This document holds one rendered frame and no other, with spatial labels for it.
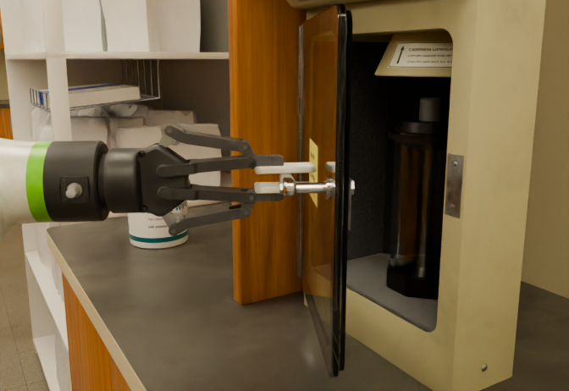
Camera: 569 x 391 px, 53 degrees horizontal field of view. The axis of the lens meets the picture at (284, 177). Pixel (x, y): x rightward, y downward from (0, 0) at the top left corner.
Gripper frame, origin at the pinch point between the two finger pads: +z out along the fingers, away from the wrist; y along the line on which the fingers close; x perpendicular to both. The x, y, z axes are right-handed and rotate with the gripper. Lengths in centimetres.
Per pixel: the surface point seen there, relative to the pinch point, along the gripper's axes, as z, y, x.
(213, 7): -12, 33, 156
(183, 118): -23, -6, 137
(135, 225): -27, -21, 54
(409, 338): 15.9, -20.9, -0.8
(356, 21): 10.5, 18.6, 10.4
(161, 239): -22, -24, 52
